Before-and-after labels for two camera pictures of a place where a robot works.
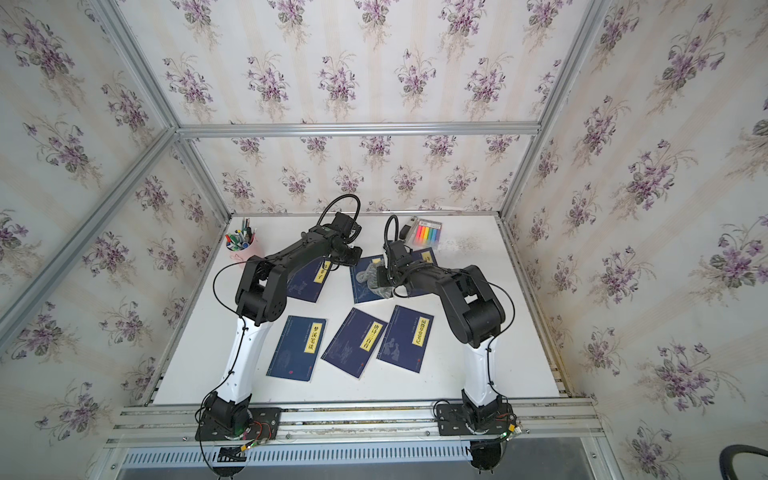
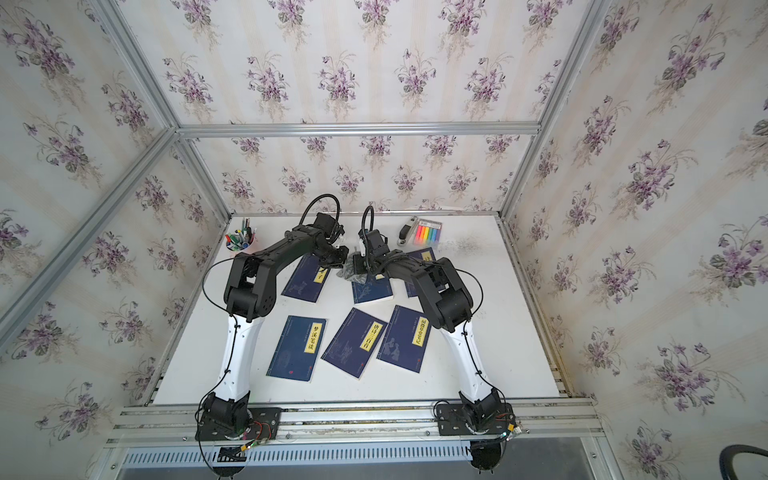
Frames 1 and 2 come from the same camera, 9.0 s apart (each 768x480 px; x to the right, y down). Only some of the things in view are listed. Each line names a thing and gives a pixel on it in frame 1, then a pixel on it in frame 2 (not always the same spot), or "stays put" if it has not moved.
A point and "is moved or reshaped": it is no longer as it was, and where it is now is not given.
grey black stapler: (408, 229) stays put
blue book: (306, 282) stays put
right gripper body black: (383, 278) to (364, 265)
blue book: (354, 342) stays put
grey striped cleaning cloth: (370, 276) is moved or reshaped
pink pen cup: (242, 244) stays put
